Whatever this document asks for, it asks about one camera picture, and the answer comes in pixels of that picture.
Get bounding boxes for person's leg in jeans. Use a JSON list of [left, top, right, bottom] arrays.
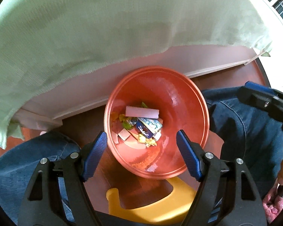
[[0, 132, 82, 225], [201, 86, 283, 199]]

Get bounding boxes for person's left leg in jeans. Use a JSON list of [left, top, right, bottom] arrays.
[[0, 132, 82, 225]]

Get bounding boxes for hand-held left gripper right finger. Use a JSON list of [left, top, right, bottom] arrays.
[[176, 129, 267, 226]]

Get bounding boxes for barred window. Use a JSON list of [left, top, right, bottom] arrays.
[[246, 0, 283, 32]]

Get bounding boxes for person's right leg in jeans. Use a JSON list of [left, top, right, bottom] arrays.
[[201, 86, 283, 199]]

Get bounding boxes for pink fluffy slipper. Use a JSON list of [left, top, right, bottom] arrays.
[[262, 186, 283, 224]]

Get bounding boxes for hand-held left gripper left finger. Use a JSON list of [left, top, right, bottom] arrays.
[[18, 131, 108, 226]]

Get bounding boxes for pale cardboard piece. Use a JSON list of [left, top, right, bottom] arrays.
[[118, 129, 131, 141]]

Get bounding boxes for orange yellow wrapper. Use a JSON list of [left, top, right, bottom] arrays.
[[138, 134, 157, 146]]

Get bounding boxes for orange plastic basin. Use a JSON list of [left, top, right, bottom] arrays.
[[104, 66, 210, 180]]

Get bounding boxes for green bed blanket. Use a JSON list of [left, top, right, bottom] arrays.
[[0, 0, 273, 149]]

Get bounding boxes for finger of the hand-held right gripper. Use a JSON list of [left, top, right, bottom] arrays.
[[245, 81, 283, 102], [239, 86, 283, 135]]

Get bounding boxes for yellow green wrapper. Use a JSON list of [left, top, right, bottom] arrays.
[[118, 114, 133, 129]]

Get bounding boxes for yellow plastic stool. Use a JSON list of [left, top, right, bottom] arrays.
[[106, 176, 197, 224]]

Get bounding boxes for blue white packet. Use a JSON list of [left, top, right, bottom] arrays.
[[135, 117, 163, 138]]

